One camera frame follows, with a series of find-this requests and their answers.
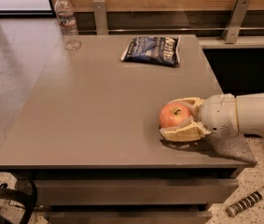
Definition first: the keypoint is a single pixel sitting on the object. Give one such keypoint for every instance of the grey lower drawer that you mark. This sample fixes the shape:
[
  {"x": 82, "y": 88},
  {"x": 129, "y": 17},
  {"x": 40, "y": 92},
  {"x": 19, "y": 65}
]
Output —
[{"x": 133, "y": 217}]

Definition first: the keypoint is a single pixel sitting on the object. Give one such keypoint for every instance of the left metal bracket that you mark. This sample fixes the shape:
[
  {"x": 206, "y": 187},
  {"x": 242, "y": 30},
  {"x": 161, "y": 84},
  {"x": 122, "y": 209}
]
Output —
[{"x": 100, "y": 17}]

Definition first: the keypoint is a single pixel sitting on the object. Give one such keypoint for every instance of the clear plastic water bottle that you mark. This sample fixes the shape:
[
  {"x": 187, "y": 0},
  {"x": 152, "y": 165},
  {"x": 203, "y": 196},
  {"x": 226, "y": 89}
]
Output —
[{"x": 67, "y": 22}]

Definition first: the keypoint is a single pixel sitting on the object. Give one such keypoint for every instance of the metal bracket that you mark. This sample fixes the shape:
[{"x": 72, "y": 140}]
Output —
[
  {"x": 100, "y": 17},
  {"x": 236, "y": 18}
]

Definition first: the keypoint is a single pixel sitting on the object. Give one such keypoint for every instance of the red apple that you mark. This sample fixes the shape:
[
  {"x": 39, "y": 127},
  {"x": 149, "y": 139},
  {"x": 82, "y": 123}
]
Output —
[{"x": 173, "y": 114}]

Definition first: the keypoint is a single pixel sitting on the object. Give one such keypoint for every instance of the blue Kettle chips bag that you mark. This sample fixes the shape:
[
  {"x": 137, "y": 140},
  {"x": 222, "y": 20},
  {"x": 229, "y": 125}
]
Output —
[{"x": 153, "y": 50}]

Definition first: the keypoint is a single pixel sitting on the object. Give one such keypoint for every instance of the metal rail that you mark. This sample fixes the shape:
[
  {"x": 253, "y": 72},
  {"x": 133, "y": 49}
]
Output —
[{"x": 168, "y": 30}]

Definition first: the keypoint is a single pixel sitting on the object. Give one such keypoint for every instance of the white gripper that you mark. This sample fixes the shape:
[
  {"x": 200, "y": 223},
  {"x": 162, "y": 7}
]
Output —
[{"x": 219, "y": 112}]

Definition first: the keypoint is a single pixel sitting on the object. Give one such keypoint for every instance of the black chair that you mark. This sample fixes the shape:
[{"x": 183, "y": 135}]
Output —
[{"x": 27, "y": 200}]

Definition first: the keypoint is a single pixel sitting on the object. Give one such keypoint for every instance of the grey drawer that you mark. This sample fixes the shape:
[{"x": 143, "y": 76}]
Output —
[
  {"x": 133, "y": 217},
  {"x": 132, "y": 192}
]

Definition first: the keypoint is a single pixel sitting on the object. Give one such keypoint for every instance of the right metal bracket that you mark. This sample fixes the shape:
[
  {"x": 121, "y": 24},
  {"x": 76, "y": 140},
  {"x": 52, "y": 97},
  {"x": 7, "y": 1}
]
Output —
[{"x": 236, "y": 18}]

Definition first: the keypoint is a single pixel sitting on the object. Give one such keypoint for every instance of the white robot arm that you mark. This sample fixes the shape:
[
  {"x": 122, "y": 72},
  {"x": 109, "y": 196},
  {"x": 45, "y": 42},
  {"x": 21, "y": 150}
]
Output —
[{"x": 250, "y": 115}]

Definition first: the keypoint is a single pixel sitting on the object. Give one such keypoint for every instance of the grey upper drawer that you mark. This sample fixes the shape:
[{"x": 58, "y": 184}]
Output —
[{"x": 132, "y": 192}]

